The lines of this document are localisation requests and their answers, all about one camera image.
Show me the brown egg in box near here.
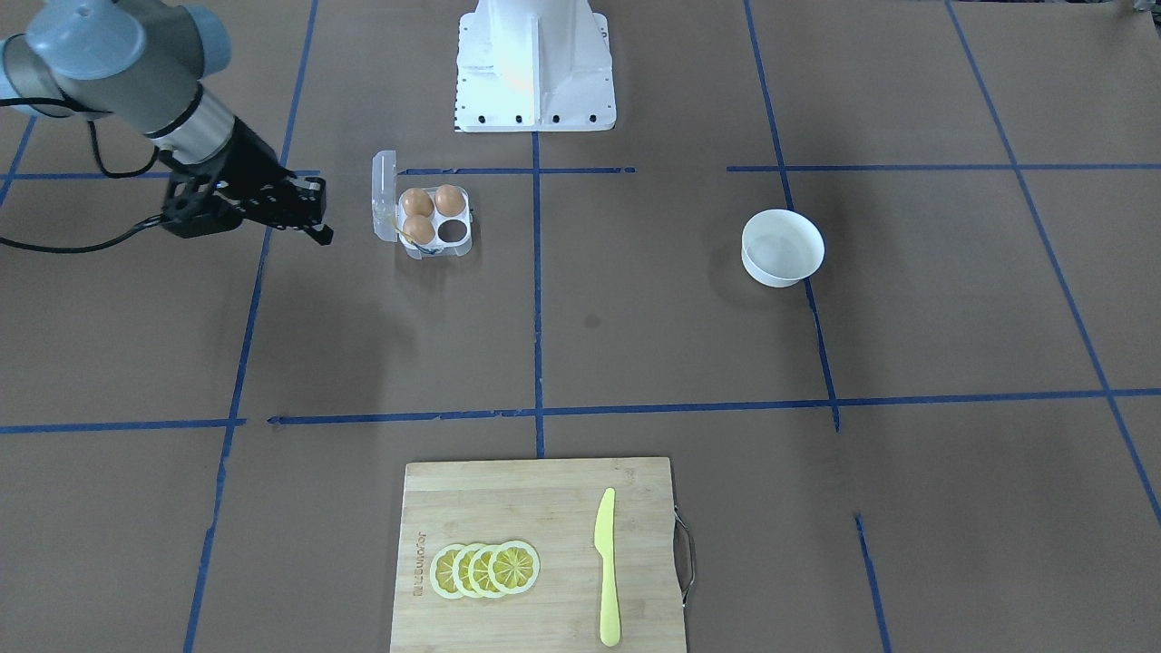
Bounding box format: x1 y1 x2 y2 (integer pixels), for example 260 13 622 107
401 216 437 247

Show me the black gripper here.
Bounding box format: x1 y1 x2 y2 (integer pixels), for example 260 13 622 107
186 119 336 247

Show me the brown egg in box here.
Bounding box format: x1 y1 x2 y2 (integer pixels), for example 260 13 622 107
401 216 437 247
399 189 434 218

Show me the black camera cable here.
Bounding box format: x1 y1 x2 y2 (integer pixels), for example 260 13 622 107
0 95 182 254

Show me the white bowl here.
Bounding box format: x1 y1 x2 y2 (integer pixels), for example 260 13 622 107
740 210 825 288

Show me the wooden cutting board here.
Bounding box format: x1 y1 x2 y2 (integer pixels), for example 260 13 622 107
389 455 688 652

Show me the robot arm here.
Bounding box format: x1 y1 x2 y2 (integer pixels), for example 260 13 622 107
3 1 336 247

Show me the yellow plastic knife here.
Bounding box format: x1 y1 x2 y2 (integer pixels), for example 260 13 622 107
593 487 621 648

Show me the brown egg in box far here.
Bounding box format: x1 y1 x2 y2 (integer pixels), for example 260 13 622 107
399 189 434 218

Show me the brown egg from bowl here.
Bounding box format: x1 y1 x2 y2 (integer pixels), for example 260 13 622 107
433 182 467 218

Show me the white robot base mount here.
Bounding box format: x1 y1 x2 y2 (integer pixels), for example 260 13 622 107
454 1 618 132

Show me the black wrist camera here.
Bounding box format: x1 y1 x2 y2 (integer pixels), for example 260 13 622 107
159 171 244 239

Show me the clear plastic egg box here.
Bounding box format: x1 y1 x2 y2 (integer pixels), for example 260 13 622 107
370 151 473 259

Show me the lemon slice farthest from knife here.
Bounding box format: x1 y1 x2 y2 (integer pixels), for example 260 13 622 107
428 544 464 600

